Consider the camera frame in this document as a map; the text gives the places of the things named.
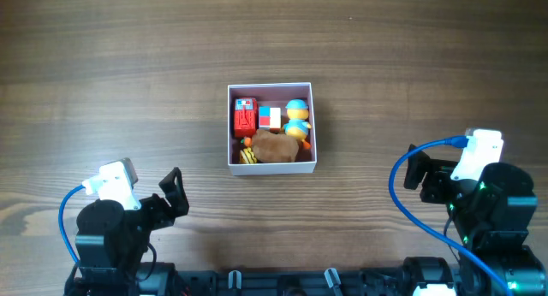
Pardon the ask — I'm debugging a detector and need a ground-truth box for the multicoloured puzzle cube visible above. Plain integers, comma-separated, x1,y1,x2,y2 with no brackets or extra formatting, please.
259,106,282,133

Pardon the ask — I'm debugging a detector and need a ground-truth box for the red toy truck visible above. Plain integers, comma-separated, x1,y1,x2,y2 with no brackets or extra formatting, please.
234,98,259,138

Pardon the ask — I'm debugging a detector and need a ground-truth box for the orange duck toy blue hat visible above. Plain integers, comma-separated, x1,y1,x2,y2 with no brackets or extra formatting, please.
283,99,312,150

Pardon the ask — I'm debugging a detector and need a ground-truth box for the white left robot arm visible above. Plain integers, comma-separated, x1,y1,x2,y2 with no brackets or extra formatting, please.
63,167,191,295

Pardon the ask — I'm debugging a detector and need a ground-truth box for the brown plush capybara toy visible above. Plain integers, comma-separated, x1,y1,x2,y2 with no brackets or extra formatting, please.
241,129,300,163

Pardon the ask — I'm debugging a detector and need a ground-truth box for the yellow round fan toy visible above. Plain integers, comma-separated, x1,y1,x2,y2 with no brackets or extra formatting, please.
240,147,258,164

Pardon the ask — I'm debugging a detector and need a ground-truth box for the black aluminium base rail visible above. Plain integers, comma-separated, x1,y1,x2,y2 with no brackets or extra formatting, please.
178,269,415,296

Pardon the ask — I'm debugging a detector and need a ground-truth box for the white box pink interior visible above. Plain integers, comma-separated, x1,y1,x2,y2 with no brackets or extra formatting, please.
227,82,317,175

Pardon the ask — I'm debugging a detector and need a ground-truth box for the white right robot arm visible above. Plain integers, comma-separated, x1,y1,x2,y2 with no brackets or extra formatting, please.
389,136,547,295

